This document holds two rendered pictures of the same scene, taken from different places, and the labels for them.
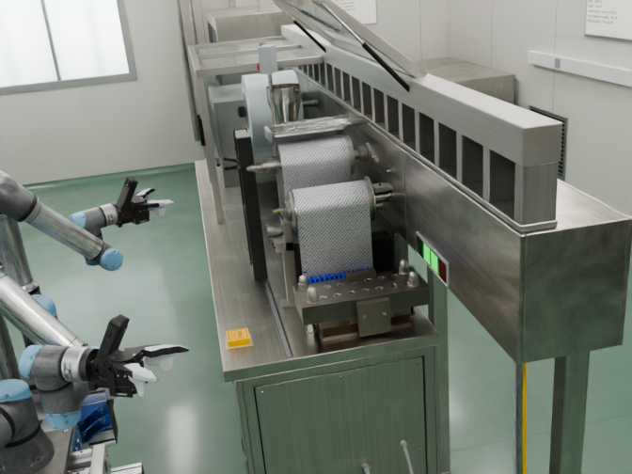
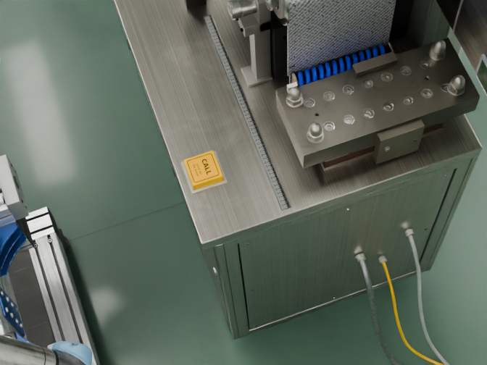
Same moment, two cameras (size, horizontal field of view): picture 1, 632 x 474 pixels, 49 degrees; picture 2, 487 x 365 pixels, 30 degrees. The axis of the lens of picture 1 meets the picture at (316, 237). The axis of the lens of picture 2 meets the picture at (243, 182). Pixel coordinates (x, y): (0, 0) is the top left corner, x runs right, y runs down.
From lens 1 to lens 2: 1.27 m
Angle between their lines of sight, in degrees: 43
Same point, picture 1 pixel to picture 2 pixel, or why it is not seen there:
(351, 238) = (364, 19)
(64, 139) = not seen: outside the picture
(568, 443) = not seen: outside the picture
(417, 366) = (444, 177)
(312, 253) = (305, 46)
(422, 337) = (461, 156)
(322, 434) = (314, 249)
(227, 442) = (132, 121)
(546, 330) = not seen: outside the picture
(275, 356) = (264, 208)
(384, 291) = (415, 108)
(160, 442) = (41, 126)
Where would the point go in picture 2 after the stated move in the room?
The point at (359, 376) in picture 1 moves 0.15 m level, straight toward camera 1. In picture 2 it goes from (371, 202) to (383, 263)
